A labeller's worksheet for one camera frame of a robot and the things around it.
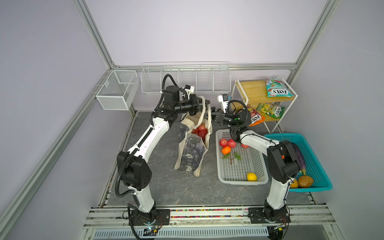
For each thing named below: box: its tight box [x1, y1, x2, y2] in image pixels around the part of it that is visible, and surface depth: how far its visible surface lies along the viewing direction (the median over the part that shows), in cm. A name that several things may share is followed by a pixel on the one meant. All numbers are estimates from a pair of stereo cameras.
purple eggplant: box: [291, 142, 306, 175], surface depth 91 cm
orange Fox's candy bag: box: [246, 104, 265, 127], surface depth 95 cm
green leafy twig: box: [222, 151, 242, 165], surface depth 96 cm
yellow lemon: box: [247, 172, 258, 182], surface depth 84 cm
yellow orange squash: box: [290, 179, 299, 189], surface depth 82 cm
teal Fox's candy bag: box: [265, 77, 294, 98], surface depth 84 cm
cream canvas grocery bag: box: [174, 95, 213, 177], surface depth 76 cm
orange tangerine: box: [222, 145, 232, 155], surface depth 95 cm
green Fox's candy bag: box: [256, 102, 286, 119], surface depth 98 cm
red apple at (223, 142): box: [219, 138, 228, 148], surface depth 98 cm
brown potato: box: [297, 175, 314, 188], surface depth 82 cm
